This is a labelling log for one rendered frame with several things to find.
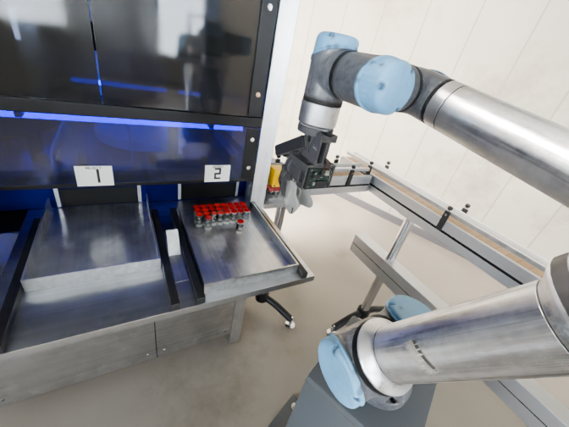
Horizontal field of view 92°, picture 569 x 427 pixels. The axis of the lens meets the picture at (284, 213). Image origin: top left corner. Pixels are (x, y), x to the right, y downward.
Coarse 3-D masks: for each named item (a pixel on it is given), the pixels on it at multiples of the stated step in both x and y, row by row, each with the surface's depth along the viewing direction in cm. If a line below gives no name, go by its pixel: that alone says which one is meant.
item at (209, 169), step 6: (210, 168) 89; (222, 168) 91; (228, 168) 92; (210, 174) 90; (222, 174) 92; (228, 174) 93; (204, 180) 90; (210, 180) 91; (216, 180) 92; (222, 180) 93; (228, 180) 94
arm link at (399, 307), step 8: (400, 296) 58; (392, 304) 56; (400, 304) 55; (408, 304) 56; (416, 304) 57; (384, 312) 56; (392, 312) 53; (400, 312) 53; (408, 312) 54; (416, 312) 55; (424, 312) 56; (392, 320) 53
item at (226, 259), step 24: (192, 216) 91; (192, 240) 81; (216, 240) 83; (240, 240) 85; (264, 240) 88; (216, 264) 74; (240, 264) 76; (264, 264) 78; (288, 264) 80; (216, 288) 66
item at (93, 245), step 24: (48, 216) 77; (72, 216) 80; (96, 216) 82; (120, 216) 84; (144, 216) 86; (48, 240) 70; (72, 240) 72; (96, 240) 73; (120, 240) 75; (144, 240) 77; (48, 264) 64; (72, 264) 65; (96, 264) 66; (120, 264) 63; (144, 264) 66; (24, 288) 56; (48, 288) 59
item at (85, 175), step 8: (80, 168) 72; (88, 168) 73; (96, 168) 74; (104, 168) 75; (80, 176) 73; (88, 176) 74; (96, 176) 75; (104, 176) 76; (112, 176) 77; (80, 184) 74; (88, 184) 75; (96, 184) 76; (104, 184) 77; (112, 184) 78
